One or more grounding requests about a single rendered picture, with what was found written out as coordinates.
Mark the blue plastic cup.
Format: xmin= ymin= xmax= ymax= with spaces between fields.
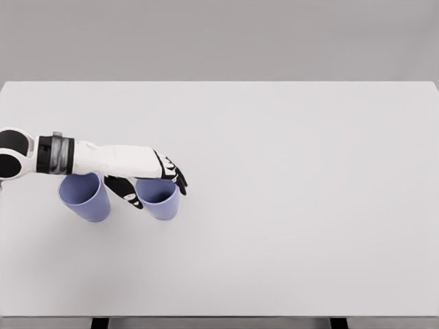
xmin=135 ymin=177 xmax=180 ymax=221
xmin=58 ymin=172 xmax=111 ymax=223

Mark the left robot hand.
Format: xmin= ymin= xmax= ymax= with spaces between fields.
xmin=102 ymin=146 xmax=189 ymax=210

